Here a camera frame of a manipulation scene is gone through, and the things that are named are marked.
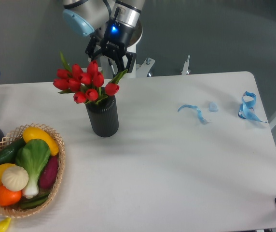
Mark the dark green vegetable in basket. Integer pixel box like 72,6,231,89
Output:
19,192,50,210

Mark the orange tangerine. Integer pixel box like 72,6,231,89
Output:
0,185,22,206

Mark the purple sweet potato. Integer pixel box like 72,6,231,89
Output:
39,156,58,189

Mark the blue ribbon loop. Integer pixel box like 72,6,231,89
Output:
237,91,267,123

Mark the white steamed bun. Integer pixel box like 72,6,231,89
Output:
1,166,29,191

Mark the blue ribbon strip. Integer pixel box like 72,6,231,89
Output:
177,104,208,124

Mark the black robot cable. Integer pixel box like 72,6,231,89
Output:
107,57,117,79

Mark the small blue plastic piece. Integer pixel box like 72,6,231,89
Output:
208,101,219,112

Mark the green cucumber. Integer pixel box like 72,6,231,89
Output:
0,138,26,165

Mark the red tulip bouquet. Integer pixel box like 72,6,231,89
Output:
53,53,127,104

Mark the metal levelling foot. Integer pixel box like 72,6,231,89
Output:
181,55,191,75

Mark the black ribbed vase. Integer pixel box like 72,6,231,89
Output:
86,95,119,137

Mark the woven bamboo basket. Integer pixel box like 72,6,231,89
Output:
0,123,65,218

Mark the yellow squash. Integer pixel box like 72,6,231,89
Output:
22,127,60,156

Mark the metal table bracket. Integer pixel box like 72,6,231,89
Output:
136,58,155,77

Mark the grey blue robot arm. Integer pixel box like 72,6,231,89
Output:
62,0,145,73

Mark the green bok choy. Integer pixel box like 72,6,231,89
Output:
15,139,51,199

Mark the yellow banana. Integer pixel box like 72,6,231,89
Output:
0,217,12,232

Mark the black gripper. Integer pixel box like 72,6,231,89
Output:
85,19,137,73

